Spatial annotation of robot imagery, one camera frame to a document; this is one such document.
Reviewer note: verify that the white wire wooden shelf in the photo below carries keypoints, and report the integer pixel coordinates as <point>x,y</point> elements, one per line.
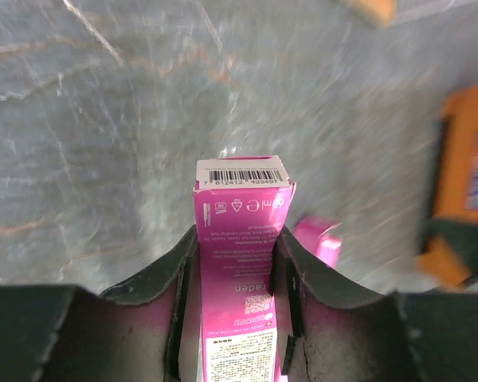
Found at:
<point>378,12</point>

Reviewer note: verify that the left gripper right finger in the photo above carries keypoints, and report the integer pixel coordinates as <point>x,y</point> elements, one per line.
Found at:
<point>333,329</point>

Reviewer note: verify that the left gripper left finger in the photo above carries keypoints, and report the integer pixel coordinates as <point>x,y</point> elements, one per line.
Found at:
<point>129,332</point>

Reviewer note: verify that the pink box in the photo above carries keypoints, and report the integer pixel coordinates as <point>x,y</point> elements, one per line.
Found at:
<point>240,207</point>
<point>314,234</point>

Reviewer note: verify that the orange plastic basin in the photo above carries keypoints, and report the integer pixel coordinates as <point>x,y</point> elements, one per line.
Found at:
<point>449,236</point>

